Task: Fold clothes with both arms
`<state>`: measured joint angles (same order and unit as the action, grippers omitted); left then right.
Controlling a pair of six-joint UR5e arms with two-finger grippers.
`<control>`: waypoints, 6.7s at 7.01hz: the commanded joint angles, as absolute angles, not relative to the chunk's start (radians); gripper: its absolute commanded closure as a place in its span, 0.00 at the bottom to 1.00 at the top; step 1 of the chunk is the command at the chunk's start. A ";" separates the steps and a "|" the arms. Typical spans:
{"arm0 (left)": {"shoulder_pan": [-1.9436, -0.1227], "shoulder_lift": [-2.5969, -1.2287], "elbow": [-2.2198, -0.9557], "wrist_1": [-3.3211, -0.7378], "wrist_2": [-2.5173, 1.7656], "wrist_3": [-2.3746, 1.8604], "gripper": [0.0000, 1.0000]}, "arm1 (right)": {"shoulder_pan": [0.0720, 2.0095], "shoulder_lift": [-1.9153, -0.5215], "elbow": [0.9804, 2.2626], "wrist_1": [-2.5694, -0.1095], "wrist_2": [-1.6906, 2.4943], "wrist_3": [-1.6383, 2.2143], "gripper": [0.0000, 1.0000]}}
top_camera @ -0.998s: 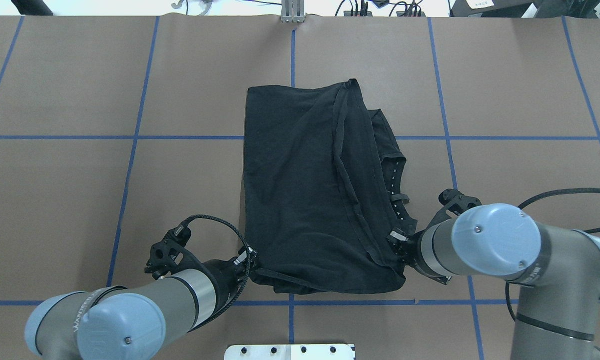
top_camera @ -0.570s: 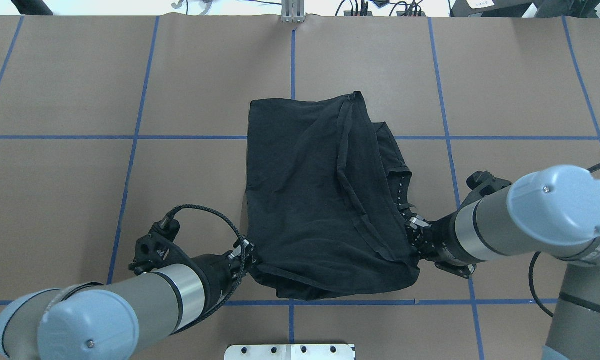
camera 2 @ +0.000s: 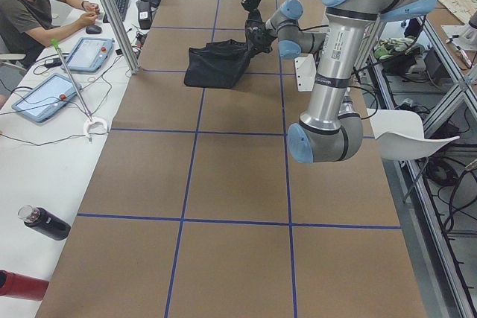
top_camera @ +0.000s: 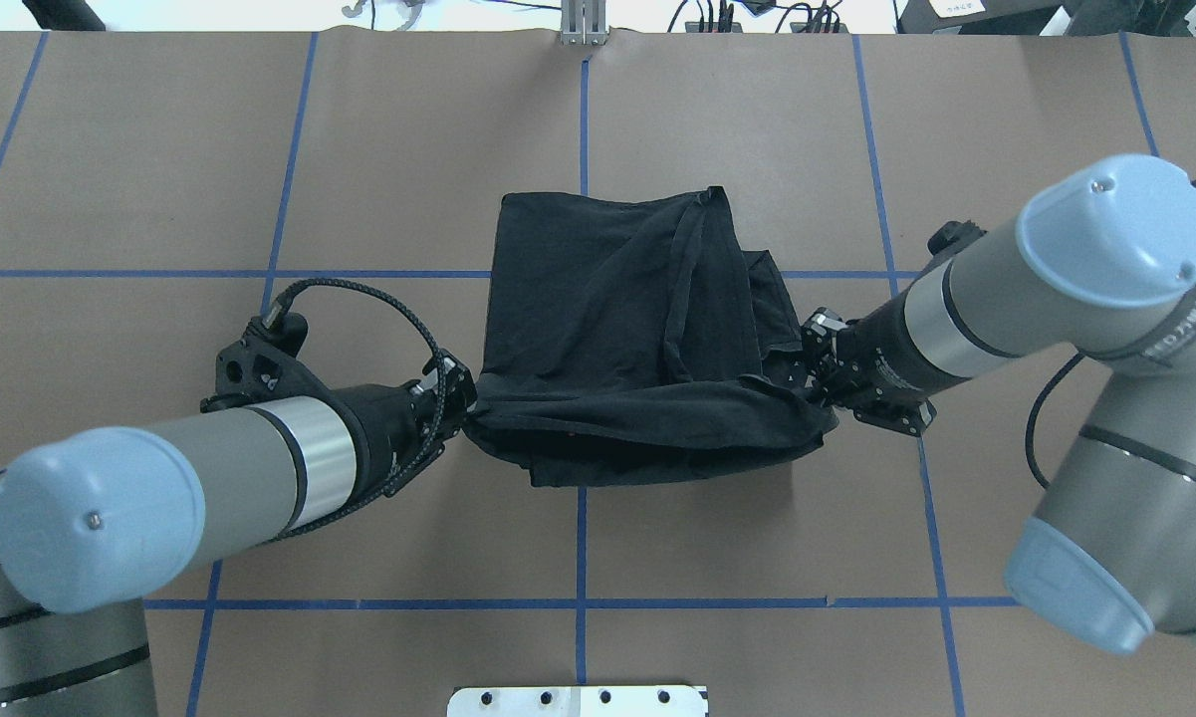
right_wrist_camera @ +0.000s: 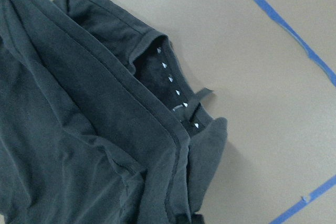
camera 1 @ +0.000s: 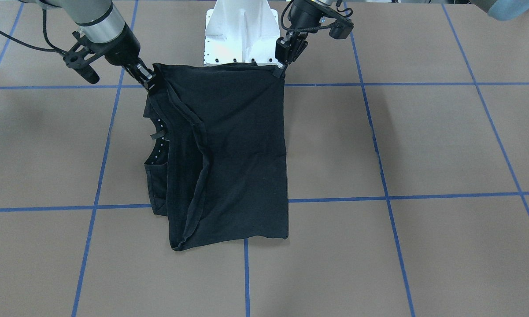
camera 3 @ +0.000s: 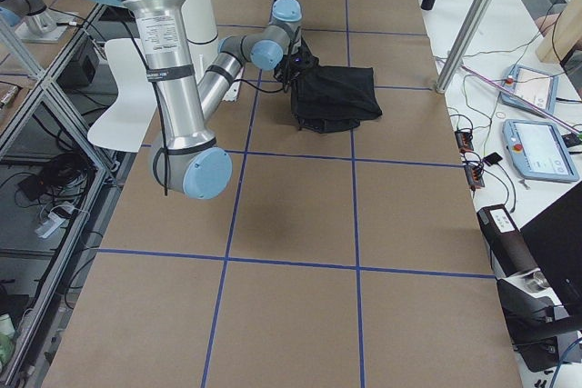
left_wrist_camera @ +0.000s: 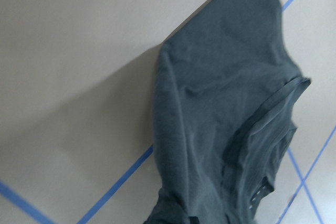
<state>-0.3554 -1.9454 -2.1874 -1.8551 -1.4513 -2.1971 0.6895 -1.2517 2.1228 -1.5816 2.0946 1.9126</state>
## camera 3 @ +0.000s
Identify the black printed t-shirt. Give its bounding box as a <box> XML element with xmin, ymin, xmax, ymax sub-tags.
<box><xmin>290</xmin><ymin>65</ymin><xmax>383</xmax><ymax>134</ymax></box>

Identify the reacher grabber stick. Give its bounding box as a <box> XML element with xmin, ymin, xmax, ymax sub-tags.
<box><xmin>458</xmin><ymin>65</ymin><xmax>582</xmax><ymax>142</ymax></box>

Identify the black box with label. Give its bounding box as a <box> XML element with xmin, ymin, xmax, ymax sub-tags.
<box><xmin>477</xmin><ymin>204</ymin><xmax>538</xmax><ymax>276</ymax></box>

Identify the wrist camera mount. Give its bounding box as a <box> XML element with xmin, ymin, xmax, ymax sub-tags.
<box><xmin>273</xmin><ymin>41</ymin><xmax>319</xmax><ymax>86</ymax></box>

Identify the teach pendant tablet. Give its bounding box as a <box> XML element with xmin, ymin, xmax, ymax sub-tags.
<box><xmin>499</xmin><ymin>65</ymin><xmax>558</xmax><ymax>114</ymax></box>
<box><xmin>502</xmin><ymin>119</ymin><xmax>579</xmax><ymax>183</ymax></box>

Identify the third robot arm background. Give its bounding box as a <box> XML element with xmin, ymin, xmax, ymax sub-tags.
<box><xmin>1</xmin><ymin>0</ymin><xmax>47</xmax><ymax>27</ymax></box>

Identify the near teach pendant tablet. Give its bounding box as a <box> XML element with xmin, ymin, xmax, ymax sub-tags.
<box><xmin>502</xmin><ymin>119</ymin><xmax>579</xmax><ymax>183</ymax></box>

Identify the white chair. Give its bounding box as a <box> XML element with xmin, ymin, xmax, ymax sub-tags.
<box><xmin>87</xmin><ymin>38</ymin><xmax>156</xmax><ymax>153</ymax></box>

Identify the far teach pendant tablet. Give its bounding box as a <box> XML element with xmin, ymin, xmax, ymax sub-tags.
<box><xmin>499</xmin><ymin>65</ymin><xmax>558</xmax><ymax>114</ymax></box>

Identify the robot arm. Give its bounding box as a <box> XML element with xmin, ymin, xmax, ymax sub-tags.
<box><xmin>92</xmin><ymin>0</ymin><xmax>302</xmax><ymax>200</ymax></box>

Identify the aluminium frame post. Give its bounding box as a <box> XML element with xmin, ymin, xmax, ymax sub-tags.
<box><xmin>435</xmin><ymin>0</ymin><xmax>492</xmax><ymax>94</ymax></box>

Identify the black monitor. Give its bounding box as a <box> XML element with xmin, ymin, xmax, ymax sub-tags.
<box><xmin>521</xmin><ymin>184</ymin><xmax>581</xmax><ymax>315</ymax></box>

